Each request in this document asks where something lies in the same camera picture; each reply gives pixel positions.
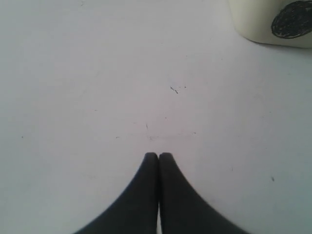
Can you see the cream bin with circle mark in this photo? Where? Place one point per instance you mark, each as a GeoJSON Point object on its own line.
{"type": "Point", "coordinates": [277, 22]}

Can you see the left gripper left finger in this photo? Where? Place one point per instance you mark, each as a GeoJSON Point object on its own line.
{"type": "Point", "coordinates": [135, 211]}

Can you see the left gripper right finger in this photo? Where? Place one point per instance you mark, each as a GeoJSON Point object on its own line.
{"type": "Point", "coordinates": [182, 209]}

